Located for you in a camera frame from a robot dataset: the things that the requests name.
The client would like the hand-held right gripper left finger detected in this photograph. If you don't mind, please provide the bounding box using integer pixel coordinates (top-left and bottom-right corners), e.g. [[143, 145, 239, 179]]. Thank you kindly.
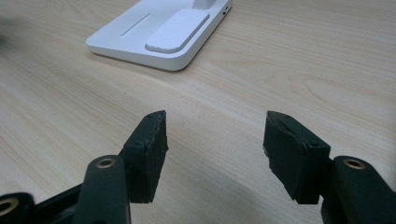
[[120, 110, 169, 203]]

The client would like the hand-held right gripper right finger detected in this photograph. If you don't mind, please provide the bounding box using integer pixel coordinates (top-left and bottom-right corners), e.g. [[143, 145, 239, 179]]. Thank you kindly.
[[262, 110, 332, 205]]

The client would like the white paper sheet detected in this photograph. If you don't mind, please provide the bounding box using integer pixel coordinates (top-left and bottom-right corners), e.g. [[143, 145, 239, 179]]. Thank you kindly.
[[86, 0, 233, 72]]

